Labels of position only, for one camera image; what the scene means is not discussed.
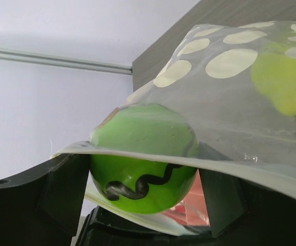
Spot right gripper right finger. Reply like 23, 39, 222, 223
198, 163, 296, 245

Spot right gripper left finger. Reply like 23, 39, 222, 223
0, 154, 90, 245

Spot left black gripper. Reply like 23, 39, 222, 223
71, 206, 212, 246

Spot yellow-green fake fruit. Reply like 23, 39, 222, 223
90, 104, 198, 214

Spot clear polka dot zip bag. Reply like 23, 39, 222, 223
58, 21, 296, 236

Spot yellow-green fake pear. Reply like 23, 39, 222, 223
250, 42, 296, 117

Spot pink divided organizer tray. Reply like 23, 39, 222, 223
162, 172, 210, 227

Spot left aluminium frame post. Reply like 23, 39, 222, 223
0, 48, 133, 75

